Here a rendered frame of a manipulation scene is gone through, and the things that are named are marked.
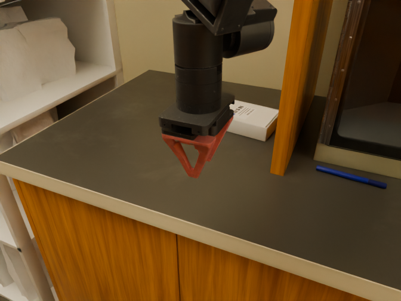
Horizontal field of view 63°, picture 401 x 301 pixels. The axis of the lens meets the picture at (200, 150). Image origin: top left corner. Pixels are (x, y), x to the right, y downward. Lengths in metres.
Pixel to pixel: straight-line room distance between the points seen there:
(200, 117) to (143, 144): 0.46
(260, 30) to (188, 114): 0.13
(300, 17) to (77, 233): 0.71
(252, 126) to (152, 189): 0.31
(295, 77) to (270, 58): 0.56
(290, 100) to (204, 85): 0.30
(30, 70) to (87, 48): 0.35
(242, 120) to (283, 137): 0.20
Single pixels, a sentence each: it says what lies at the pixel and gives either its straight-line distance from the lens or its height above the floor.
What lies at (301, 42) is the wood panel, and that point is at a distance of 0.62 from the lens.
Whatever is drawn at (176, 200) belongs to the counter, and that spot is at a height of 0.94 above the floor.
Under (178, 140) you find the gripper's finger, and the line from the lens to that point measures 0.40.
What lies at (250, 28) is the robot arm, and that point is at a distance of 0.41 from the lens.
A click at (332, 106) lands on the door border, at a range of 0.73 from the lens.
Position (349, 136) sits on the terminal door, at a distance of 0.76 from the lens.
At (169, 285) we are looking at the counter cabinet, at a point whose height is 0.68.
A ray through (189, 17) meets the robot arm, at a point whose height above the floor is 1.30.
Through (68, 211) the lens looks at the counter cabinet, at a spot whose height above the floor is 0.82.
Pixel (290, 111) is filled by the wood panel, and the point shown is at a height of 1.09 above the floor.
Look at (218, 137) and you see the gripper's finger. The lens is 0.46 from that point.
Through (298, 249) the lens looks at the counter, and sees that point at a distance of 0.59.
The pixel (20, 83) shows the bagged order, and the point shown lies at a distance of 1.27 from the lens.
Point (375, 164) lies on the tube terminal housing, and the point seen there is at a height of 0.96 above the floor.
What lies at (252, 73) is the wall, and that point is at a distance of 1.22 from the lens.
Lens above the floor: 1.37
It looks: 32 degrees down
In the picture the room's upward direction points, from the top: straight up
